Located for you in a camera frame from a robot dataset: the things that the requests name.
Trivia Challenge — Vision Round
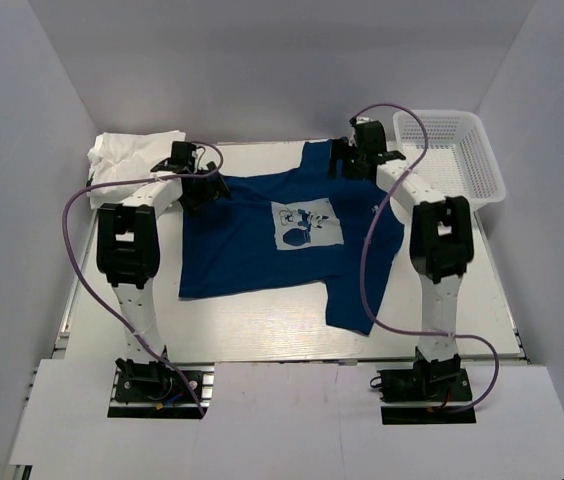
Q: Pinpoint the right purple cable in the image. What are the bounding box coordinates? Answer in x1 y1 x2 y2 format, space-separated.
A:
347 103 502 412

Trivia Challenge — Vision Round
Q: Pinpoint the blue printed t shirt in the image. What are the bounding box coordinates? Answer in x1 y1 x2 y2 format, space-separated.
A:
179 141 404 335

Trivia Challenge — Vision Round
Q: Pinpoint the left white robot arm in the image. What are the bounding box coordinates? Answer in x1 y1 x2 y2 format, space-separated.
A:
96 173 230 364

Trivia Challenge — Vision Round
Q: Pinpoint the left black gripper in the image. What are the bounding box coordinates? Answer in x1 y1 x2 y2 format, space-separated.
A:
179 161 231 218

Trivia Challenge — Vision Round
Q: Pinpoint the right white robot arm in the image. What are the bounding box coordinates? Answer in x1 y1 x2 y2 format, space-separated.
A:
328 117 474 399

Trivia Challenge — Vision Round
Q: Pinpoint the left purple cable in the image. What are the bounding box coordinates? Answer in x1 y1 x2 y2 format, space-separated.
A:
61 141 225 416

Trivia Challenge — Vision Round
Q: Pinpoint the white perforated plastic basket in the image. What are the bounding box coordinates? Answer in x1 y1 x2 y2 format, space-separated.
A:
393 110 506 211

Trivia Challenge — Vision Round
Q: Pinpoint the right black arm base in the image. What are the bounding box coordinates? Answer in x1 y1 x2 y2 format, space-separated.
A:
369 353 476 426

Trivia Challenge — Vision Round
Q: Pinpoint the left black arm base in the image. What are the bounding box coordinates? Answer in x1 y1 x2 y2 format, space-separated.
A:
107 358 214 420

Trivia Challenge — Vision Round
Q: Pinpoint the purple cable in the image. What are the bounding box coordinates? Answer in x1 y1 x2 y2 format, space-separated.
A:
61 141 225 416
347 103 502 412

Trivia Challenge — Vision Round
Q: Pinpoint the white t shirt stack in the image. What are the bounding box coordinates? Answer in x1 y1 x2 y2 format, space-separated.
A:
88 130 186 184

